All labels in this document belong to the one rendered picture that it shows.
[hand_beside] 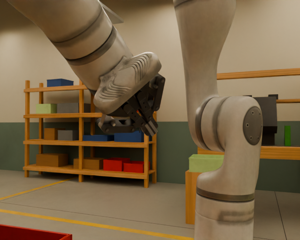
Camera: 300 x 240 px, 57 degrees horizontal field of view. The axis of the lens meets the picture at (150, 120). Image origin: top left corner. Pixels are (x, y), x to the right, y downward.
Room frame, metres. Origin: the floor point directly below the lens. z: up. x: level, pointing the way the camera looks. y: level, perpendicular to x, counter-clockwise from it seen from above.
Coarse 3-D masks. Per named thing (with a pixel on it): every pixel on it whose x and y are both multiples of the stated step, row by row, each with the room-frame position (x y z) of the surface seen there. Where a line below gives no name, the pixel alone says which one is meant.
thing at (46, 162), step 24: (48, 144) 6.00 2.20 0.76; (72, 144) 5.77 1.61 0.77; (96, 144) 5.56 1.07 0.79; (120, 144) 5.36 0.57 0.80; (144, 144) 5.18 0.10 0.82; (24, 168) 6.24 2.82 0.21; (48, 168) 6.04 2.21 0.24; (72, 168) 5.88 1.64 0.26; (96, 168) 5.72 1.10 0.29; (120, 168) 5.46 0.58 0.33; (144, 168) 5.22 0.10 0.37
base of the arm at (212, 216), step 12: (204, 204) 0.43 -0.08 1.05; (216, 204) 0.42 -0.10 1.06; (228, 204) 0.41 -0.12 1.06; (240, 204) 0.41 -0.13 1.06; (252, 204) 0.43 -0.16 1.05; (204, 216) 0.43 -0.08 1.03; (216, 216) 0.42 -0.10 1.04; (228, 216) 0.41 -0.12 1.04; (240, 216) 0.41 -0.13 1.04; (252, 216) 0.43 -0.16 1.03; (204, 228) 0.43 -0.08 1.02; (216, 228) 0.41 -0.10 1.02; (228, 228) 0.41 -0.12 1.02; (240, 228) 0.41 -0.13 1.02; (252, 228) 0.43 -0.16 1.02
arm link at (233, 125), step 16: (240, 96) 0.42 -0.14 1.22; (208, 112) 0.43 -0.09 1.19; (224, 112) 0.41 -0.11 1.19; (240, 112) 0.40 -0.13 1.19; (256, 112) 0.42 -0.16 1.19; (208, 128) 0.43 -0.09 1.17; (224, 128) 0.41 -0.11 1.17; (240, 128) 0.40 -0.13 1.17; (256, 128) 0.42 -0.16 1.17; (208, 144) 0.44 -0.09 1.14; (224, 144) 0.42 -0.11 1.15; (240, 144) 0.40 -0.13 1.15; (256, 144) 0.42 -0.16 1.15; (224, 160) 0.40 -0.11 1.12; (240, 160) 0.40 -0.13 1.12; (256, 160) 0.43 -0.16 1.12; (208, 176) 0.43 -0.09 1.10; (224, 176) 0.40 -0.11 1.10; (240, 176) 0.41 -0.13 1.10; (256, 176) 0.43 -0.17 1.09; (208, 192) 0.42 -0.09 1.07; (224, 192) 0.41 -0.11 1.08; (240, 192) 0.41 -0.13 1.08
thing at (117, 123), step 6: (120, 120) 0.44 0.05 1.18; (102, 126) 0.41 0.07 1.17; (108, 126) 0.41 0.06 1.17; (114, 126) 0.41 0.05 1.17; (120, 126) 0.42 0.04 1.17; (126, 126) 0.43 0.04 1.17; (132, 126) 0.43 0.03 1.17; (108, 132) 0.41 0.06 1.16; (114, 132) 0.42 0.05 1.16; (120, 132) 0.43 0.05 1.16; (126, 132) 0.43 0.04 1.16; (132, 132) 0.44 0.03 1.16
